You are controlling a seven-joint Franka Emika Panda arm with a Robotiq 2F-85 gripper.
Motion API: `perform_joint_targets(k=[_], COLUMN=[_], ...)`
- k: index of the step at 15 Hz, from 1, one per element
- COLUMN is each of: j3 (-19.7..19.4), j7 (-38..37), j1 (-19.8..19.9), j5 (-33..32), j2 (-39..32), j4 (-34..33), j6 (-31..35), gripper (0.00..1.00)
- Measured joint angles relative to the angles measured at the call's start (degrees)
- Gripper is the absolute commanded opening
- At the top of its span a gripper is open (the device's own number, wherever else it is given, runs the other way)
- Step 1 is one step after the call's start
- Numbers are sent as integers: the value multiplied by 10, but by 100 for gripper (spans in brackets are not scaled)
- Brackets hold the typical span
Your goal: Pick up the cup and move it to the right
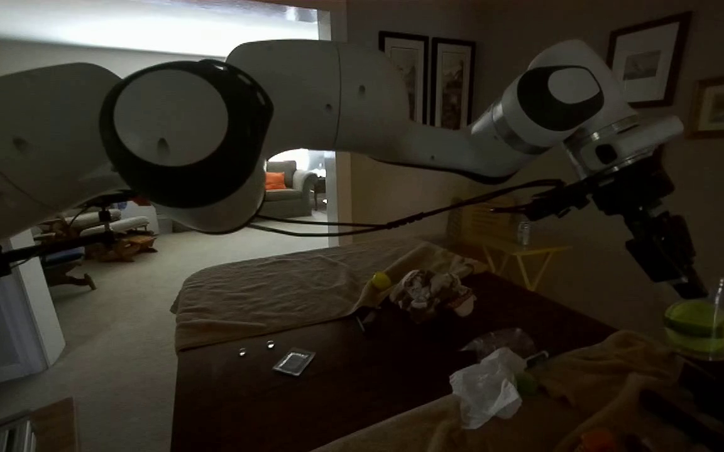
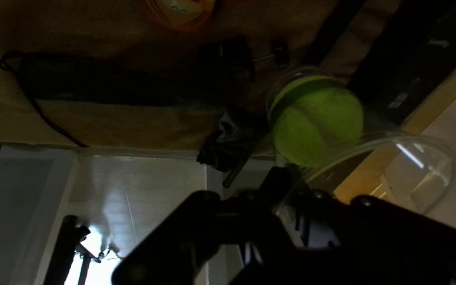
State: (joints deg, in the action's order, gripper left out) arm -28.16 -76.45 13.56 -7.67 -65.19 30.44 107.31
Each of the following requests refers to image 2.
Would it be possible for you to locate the beige towel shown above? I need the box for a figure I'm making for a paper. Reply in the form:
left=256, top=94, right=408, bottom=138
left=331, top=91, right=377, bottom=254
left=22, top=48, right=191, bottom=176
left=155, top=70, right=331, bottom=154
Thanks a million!
left=0, top=0, right=400, bottom=155

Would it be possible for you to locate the orange toy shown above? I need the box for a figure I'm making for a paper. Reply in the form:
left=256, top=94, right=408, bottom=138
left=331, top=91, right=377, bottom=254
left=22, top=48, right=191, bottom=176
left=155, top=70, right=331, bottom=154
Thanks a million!
left=145, top=0, right=217, bottom=32

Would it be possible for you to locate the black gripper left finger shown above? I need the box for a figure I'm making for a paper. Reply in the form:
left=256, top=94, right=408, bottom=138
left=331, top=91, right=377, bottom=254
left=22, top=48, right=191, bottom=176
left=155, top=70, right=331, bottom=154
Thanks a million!
left=111, top=167, right=296, bottom=285

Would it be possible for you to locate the black crumpled bag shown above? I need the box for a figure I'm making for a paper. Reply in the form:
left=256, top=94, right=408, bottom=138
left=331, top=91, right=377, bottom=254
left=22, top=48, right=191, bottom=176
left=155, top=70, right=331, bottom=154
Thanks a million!
left=194, top=105, right=270, bottom=174

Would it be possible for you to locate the yellow-green tennis ball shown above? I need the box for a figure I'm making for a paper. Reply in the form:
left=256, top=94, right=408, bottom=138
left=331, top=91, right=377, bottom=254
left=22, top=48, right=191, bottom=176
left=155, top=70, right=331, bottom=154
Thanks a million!
left=269, top=76, right=367, bottom=170

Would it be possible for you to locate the black metal stand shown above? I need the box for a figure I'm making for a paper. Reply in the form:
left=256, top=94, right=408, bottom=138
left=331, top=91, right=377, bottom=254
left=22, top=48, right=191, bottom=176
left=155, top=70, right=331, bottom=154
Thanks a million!
left=42, top=212, right=125, bottom=285

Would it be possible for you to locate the black slim bar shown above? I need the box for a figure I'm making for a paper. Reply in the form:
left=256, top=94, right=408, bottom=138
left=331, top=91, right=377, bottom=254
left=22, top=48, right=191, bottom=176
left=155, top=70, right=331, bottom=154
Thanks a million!
left=301, top=0, right=370, bottom=68

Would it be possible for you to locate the clear plastic cup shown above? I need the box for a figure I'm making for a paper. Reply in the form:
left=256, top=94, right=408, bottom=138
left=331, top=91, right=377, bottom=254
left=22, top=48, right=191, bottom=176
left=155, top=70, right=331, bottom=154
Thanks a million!
left=264, top=65, right=456, bottom=216

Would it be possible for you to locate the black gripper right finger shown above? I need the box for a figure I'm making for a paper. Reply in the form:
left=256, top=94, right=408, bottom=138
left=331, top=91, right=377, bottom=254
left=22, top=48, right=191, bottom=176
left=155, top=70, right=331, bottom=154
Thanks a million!
left=289, top=189, right=456, bottom=285

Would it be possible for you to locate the black long box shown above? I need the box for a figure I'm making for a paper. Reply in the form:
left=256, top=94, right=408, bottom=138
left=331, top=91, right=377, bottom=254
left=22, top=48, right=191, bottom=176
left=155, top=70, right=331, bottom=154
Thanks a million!
left=345, top=0, right=456, bottom=127

